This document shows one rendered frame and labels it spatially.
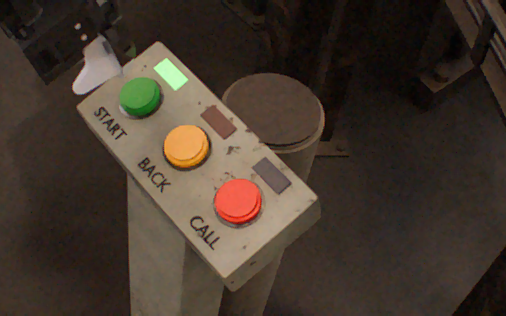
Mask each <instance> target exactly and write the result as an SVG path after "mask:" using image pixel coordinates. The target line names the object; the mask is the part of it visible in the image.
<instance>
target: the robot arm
mask: <svg viewBox="0 0 506 316"><path fill-rule="evenodd" d="M120 15H121V10H120V6H119V4H118V3H117V2H116V0H0V28H1V29H3V32H4V33H5V34H6V36H7V37H8V38H9V40H10V39H13V40H14V43H15V44H16V45H18V47H19V48H20V50H21V51H22V52H23V53H24V55H25V57H26V58H27V59H28V60H29V63H30V64H31V65H32V66H33V68H34V69H35V71H36V72H37V74H38V75H39V76H40V78H41V80H42V81H43V82H44V83H45V84H46V87H47V86H48V85H49V84H51V83H52V81H53V80H55V79H56V78H57V77H59V76H60V74H62V73H64V72H67V71H68V70H70V69H71V68H72V67H73V66H76V65H77V64H79V63H81V62H84V61H85V64H84V67H83V69H82V72H81V73H80V75H79V76H78V78H77V79H76V80H75V81H74V83H73V86H72V89H73V91H74V93H77V94H84V93H86V92H88V91H90V90H91V89H93V88H94V87H96V86H97V85H99V84H101V83H104V82H105V81H107V80H109V79H111V78H112V77H114V76H116V75H117V76H118V77H120V78H124V77H125V76H127V74H128V73H130V71H131V68H132V66H133V60H134V57H136V55H135V48H136V46H135V44H134V41H133V39H132V37H131V35H130V32H129V31H128V29H127V27H126V26H125V25H124V23H123V22H124V20H123V18H122V17H121V16H120ZM49 47H50V48H51V49H52V50H53V52H52V51H51V49H50V48H49ZM53 53H54V54H55V56H54V55H53Z"/></svg>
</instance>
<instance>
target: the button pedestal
mask: <svg viewBox="0 0 506 316"><path fill-rule="evenodd" d="M165 59H167V60H169V61H170V62H171V63H172V64H173V66H174V67H175V68H176V69H177V70H178V71H179V72H180V73H182V74H183V75H184V76H185V77H186V78H187V79H188V81H187V82H186V83H184V84H183V85H182V86H181V87H179V88H178V89H177V90H174V89H173V88H172V87H171V86H170V85H169V84H168V82H167V81H166V80H165V79H164V78H162V77H161V76H160V75H159V74H158V73H157V72H156V71H155V67H156V65H158V64H159V63H160V62H163V61H164V60H165ZM138 77H146V78H149V79H152V81H155V83H156V84H157V86H158V88H159V90H160V100H159V102H158V104H157V106H156V107H155V108H154V109H153V110H152V111H150V112H149V113H147V114H144V115H141V116H134V115H130V114H129V113H127V112H126V111H125V110H124V109H123V108H122V107H121V105H120V92H121V91H122V89H123V87H124V85H125V84H126V83H127V82H129V81H130V80H132V79H135V78H138ZM212 105H213V106H214V107H215V108H216V109H217V110H218V111H219V112H220V113H221V114H223V115H224V116H225V117H226V118H227V119H228V120H229V121H230V122H231V123H232V124H233V125H234V126H235V127H237V130H236V131H235V132H233V133H232V134H231V135H230V136H229V137H227V138H226V139H225V140H223V139H222V138H221V137H220V136H219V135H218V134H217V132H216V131H215V130H214V129H213V128H212V127H211V126H210V124H209V123H208V122H207V121H206V120H205V119H204V118H203V117H202V116H200V115H201V114H202V113H203V112H205V111H206V110H207V109H208V108H210V107H211V106H212ZM77 110H78V112H79V113H80V114H81V117H82V118H83V120H85V122H86V123H87V124H88V127H89V128H90V130H91V131H92V132H93V133H94V134H95V135H96V137H97V138H98V139H99V140H100V141H101V143H102V144H103V145H104V146H105V148H106V149H107V151H108V152H109V153H111V154H112V155H113V156H114V158H115V160H116V161H117V162H118V163H119V164H120V166H121V167H122V168H123V169H124V170H125V171H126V172H127V174H128V239H129V274H130V303H131V316H217V315H218V311H219V306H220V303H221V298H222V294H223V289H224V285H225V284H226V285H227V288H228V289H229V290H230V291H232V292H233V291H236V290H237V289H238V288H240V287H241V286H242V285H244V284H245V283H246V282H247V281H249V279H250V278H251V277H252V276H253V275H254V274H256V273H258V272H259V271H260V270H261V269H262V268H264V267H265V266H266V265H267V264H268V263H269V262H270V261H272V260H273V259H274V258H276V257H277V255H278V254H280V253H281V252H282V251H283V250H284V249H285V248H286V247H288V246H289V245H290V244H291V243H292V242H293V241H294V240H296V239H297V238H299V237H300V236H301V235H302V234H304V233H305V232H306V231H307V230H308V228H309V227H310V226H312V225H313V224H314V223H315V222H316V221H317V220H318V219H320V216H321V213H320V207H319V200H318V197H317V195H316V193H315V192H314V191H313V190H312V189H311V188H310V187H308V186H306V185H305V184H304V183H303V182H302V181H301V180H300V179H299V178H298V177H297V176H296V175H295V174H294V173H293V172H292V171H291V169H290V168H289V167H288V166H287V165H286V164H285V163H284V162H283V161H282V160H281V159H280V158H279V157H278V156H277V155H276V154H275V153H274V152H272V151H271V150H270V149H269V148H268V147H267V146H266V145H265V144H264V143H263V142H262V141H261V140H260V139H259V138H258V137H257V136H256V135H255V134H254V133H253V132H252V131H251V129H250V128H248V127H247V126H246V125H245V124H244V123H243V122H242V121H241V120H240V119H239V118H238V117H237V116H236V115H235V114H234V113H232V112H231V111H230V110H229V109H228V108H227V107H226V106H225V105H224V104H223V103H222V102H221V101H220V100H219V99H218V98H217V97H216V96H215V95H214V93H213V92H212V91H211V90H210V89H209V88H208V87H206V86H205V85H204V84H203V83H202V82H201V81H200V80H199V79H198V78H197V77H196V76H195V75H194V74H193V73H192V71H189V70H188V69H187V68H186V67H185V66H184V65H183V64H182V63H181V62H180V61H179V60H178V59H177V58H176V57H175V56H174V55H173V54H172V53H171V52H170V51H169V50H168V49H167V48H166V47H164V46H163V44H162V43H160V42H156V43H155V44H153V45H152V46H151V47H149V48H148V50H147V51H145V52H144V53H143V54H141V55H139V56H138V57H136V58H135V59H134V60H133V66H132V68H131V71H130V73H128V74H127V76H125V77H124V78H120V77H118V76H117V75H116V76H114V77H112V78H111V79H110V80H109V81H107V82H105V83H104V84H103V85H102V86H101V87H99V88H98V89H97V90H95V91H94V92H93V93H92V94H91V95H90V96H89V97H87V98H86V99H85V100H83V102H82V103H81V104H79V105H78V106H77ZM181 125H194V126H196V127H198V128H200V129H201V130H202V131H203V132H204V133H205V135H206V137H207V140H208V145H209V146H208V152H207V153H206V155H205V157H204V158H203V159H202V160H201V161H200V162H199V163H197V164H195V165H193V166H189V167H179V166H177V165H175V164H173V163H172V162H171V161H170V160H169V159H168V157H167V155H166V153H165V152H164V142H165V139H166V137H167V136H168V134H169V133H170V132H171V131H172V130H174V129H175V128H177V127H179V126H181ZM264 156H266V157H267V158H268V159H269V160H270V161H271V162H272V163H273V164H274V165H275V166H276V167H277V168H278V169H279V170H280V171H281V172H282V173H283V174H284V175H285V176H286V177H287V178H288V179H289V180H290V182H291V185H290V186H289V187H288V188H287V189H286V190H285V191H282V192H281V193H280V194H278V193H277V192H275V191H274V190H273V189H272V188H271V187H270V186H269V185H268V184H267V183H266V182H265V181H264V180H263V179H262V178H261V177H260V176H259V175H258V174H257V173H256V172H255V171H254V170H253V169H252V168H251V167H252V166H254V165H255V164H256V163H257V162H258V161H259V160H261V159H262V158H263V157H264ZM235 179H244V180H248V181H250V182H251V183H253V184H254V185H255V186H256V188H257V189H258V191H259V193H260V195H261V208H260V210H259V212H258V214H257V215H256V216H255V217H254V218H253V219H252V220H251V221H250V222H245V223H239V224H236V223H231V222H228V221H225V220H223V219H222V218H221V217H220V215H219V214H218V212H217V210H216V207H215V196H216V193H217V192H218V190H219V189H220V188H221V187H222V186H223V185H224V184H225V183H227V182H229V181H231V180H235Z"/></svg>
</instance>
